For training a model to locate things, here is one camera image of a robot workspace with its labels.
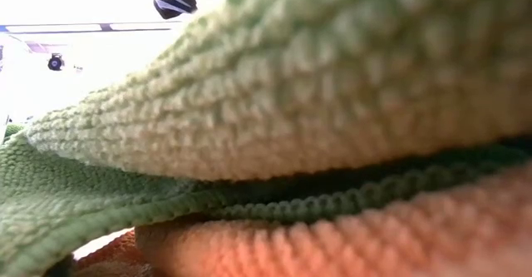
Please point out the green microfiber towel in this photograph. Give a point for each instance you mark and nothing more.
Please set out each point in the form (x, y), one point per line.
(291, 81)
(12, 130)

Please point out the orange microfiber towel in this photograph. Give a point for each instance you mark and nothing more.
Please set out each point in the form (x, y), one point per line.
(332, 248)
(108, 252)

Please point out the long ceiling light bar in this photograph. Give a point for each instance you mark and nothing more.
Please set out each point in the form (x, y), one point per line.
(54, 27)

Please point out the black ceiling spotlight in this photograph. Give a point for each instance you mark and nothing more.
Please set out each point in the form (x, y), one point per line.
(55, 62)

